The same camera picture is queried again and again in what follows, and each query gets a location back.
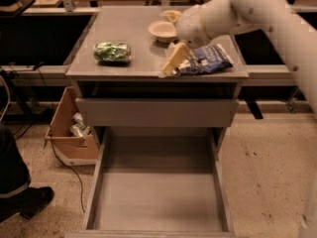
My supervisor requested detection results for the grey drawer cabinet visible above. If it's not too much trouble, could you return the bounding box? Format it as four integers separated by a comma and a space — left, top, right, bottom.
66, 6, 248, 143

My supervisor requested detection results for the cardboard box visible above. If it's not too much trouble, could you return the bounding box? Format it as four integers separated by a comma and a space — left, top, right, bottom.
46, 86, 99, 166

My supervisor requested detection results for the open middle drawer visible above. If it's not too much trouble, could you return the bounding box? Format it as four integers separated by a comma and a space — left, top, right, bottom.
65, 128, 238, 238

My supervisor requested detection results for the crushed green can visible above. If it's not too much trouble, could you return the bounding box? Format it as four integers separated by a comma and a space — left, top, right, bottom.
94, 42, 131, 63

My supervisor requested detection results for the black shoe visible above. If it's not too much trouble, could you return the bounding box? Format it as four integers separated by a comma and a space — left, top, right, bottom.
0, 186, 54, 222

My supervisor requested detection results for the black floor cable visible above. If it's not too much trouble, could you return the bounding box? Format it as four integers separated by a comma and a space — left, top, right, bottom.
32, 61, 86, 214

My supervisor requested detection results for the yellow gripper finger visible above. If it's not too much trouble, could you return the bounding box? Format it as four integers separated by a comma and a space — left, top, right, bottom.
158, 42, 190, 77
159, 10, 182, 24

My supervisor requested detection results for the blue chip bag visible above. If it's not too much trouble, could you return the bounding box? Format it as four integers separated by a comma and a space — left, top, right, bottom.
172, 44, 233, 75

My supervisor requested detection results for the closed top drawer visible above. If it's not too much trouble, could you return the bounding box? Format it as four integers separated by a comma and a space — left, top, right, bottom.
75, 98, 239, 128

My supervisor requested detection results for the white bottle in box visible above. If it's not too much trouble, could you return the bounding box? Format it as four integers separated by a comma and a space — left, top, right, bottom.
69, 113, 90, 139

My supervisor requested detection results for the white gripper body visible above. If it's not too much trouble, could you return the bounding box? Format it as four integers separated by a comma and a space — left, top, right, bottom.
175, 4, 214, 49

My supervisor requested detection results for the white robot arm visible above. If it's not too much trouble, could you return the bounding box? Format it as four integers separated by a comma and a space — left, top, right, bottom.
161, 0, 317, 114

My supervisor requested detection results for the dark trouser leg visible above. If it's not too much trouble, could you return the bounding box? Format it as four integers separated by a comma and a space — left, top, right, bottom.
0, 124, 31, 199

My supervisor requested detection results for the white bowl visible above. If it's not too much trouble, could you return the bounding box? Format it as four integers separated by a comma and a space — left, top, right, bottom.
148, 20, 177, 43

